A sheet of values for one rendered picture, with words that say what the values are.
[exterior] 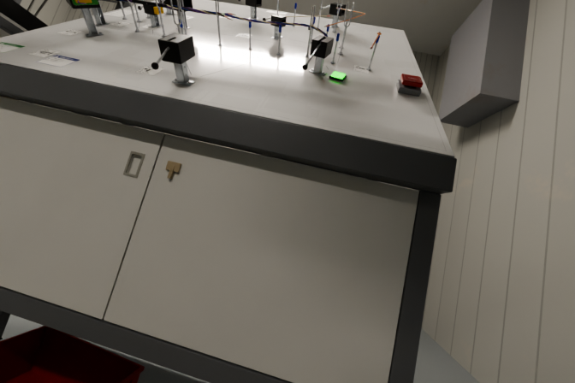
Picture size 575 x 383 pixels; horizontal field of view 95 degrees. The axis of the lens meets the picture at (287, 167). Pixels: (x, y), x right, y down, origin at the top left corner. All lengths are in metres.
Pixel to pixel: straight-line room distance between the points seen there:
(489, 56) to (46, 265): 2.50
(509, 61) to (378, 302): 2.15
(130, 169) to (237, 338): 0.41
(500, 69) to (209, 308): 2.29
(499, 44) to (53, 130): 2.50
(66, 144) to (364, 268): 0.70
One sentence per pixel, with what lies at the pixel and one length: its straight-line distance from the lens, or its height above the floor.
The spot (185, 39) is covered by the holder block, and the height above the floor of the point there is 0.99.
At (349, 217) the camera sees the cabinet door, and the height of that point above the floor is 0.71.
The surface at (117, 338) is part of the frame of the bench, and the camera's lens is 0.69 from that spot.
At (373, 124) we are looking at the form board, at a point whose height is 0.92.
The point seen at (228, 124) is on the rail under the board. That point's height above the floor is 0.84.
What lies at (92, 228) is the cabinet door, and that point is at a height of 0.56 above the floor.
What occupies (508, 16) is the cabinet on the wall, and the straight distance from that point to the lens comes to 2.68.
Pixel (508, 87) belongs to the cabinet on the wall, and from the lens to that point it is 2.40.
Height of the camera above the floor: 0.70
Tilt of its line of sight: 9 degrees up
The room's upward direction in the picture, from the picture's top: 14 degrees clockwise
